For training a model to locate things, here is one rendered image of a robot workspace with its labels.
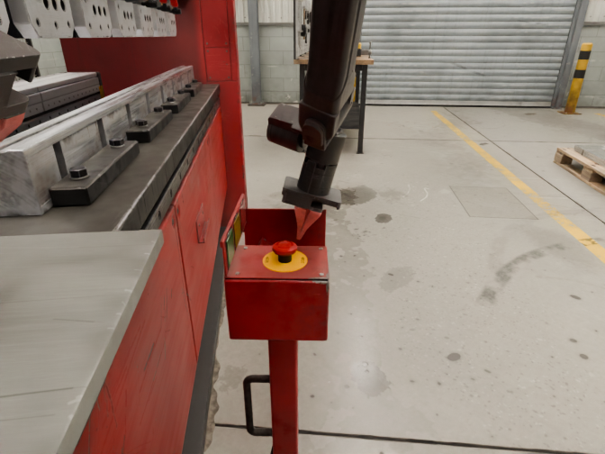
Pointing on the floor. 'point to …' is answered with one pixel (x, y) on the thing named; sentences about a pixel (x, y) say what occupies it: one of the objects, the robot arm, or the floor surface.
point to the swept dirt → (212, 386)
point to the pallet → (564, 157)
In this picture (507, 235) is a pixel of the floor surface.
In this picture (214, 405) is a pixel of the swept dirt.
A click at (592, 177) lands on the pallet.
